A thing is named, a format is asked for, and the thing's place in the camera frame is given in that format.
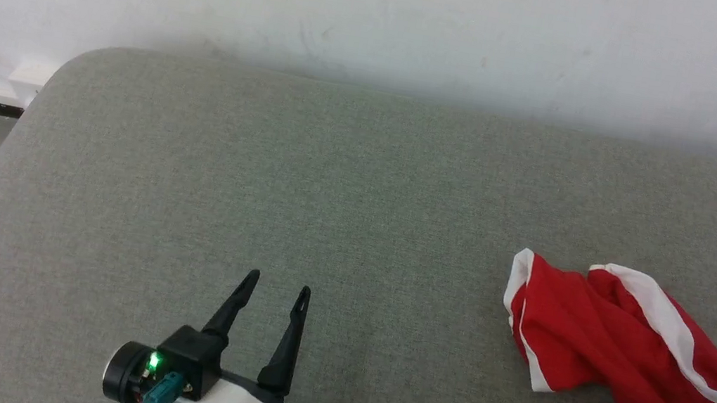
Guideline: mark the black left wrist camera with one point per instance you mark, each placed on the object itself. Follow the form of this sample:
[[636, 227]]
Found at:
[[194, 352]]

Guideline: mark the red garment with white trim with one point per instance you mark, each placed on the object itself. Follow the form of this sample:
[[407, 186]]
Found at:
[[594, 336]]

